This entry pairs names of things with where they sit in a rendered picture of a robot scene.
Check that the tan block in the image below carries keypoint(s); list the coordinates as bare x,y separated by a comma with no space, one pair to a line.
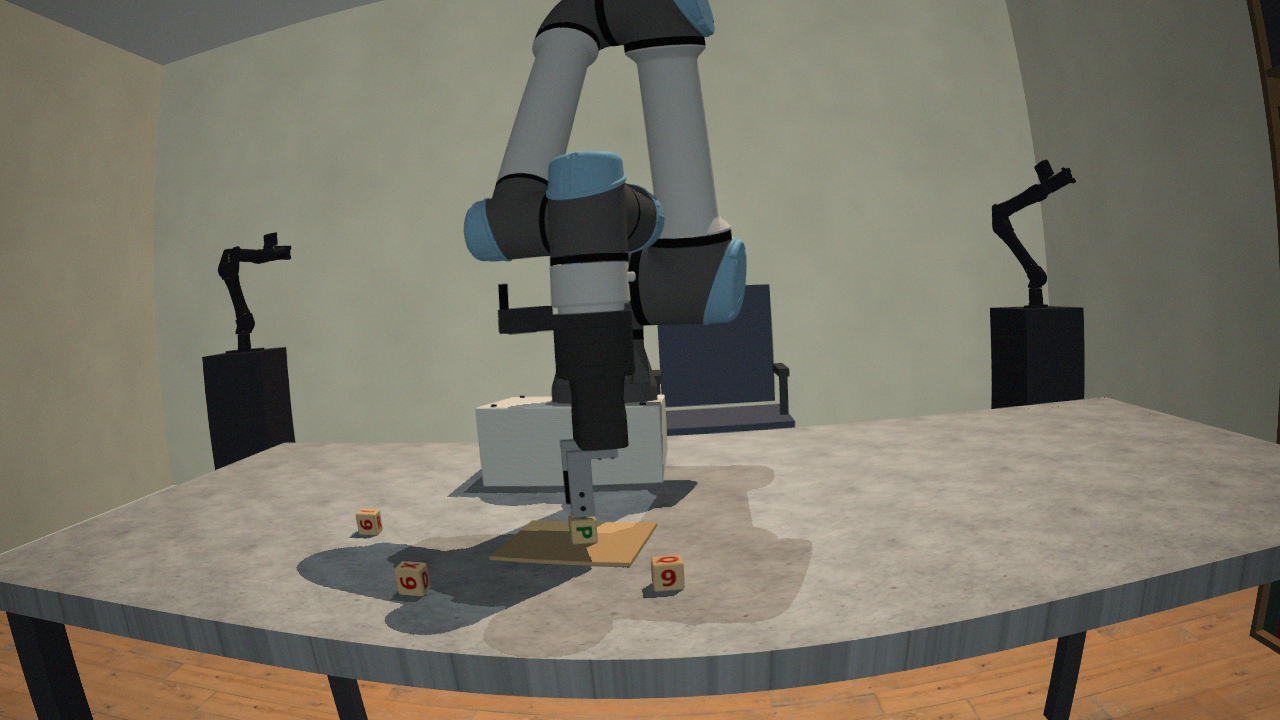
583,530
667,573
412,578
369,521

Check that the tan flat mat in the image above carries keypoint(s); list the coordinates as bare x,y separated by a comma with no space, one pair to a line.
549,542

